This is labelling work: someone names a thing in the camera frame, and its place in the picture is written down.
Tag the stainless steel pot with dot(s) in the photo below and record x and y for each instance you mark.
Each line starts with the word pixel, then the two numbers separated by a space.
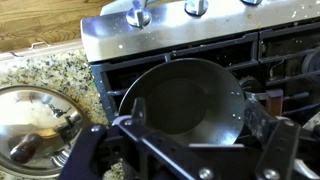
pixel 186 100

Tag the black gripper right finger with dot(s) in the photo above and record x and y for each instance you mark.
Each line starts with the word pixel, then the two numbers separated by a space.
pixel 258 120

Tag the stainless steel gas stove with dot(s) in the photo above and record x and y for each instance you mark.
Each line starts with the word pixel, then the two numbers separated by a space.
pixel 200 30

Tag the pot with glass lid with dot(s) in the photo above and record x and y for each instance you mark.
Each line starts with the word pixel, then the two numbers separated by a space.
pixel 30 110

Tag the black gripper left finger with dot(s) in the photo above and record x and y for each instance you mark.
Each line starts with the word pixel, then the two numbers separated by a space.
pixel 139 109

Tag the silver stove knob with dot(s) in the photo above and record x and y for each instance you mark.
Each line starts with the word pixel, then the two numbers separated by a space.
pixel 196 6
pixel 251 1
pixel 138 14

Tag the white kitchen cabinet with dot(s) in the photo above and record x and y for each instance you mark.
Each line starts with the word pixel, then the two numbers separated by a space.
pixel 36 51

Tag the black cast iron grate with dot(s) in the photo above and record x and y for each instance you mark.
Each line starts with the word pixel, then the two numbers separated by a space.
pixel 110 76
pixel 290 53

